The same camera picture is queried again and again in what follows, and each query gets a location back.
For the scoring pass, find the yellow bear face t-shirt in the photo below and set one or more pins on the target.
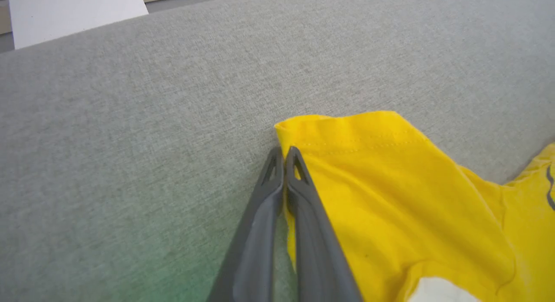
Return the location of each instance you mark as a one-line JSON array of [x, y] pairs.
[[390, 198]]

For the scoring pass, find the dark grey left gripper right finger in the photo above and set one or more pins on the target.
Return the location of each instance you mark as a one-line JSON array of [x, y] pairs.
[[316, 250]]

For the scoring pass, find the grey fabric sofa surface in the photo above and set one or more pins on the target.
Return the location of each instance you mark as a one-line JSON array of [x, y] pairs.
[[130, 141]]

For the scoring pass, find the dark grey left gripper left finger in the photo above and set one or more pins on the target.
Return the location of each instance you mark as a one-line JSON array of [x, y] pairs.
[[256, 241]]

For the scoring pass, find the plain white panel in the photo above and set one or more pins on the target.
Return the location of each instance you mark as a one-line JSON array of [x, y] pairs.
[[73, 11]]

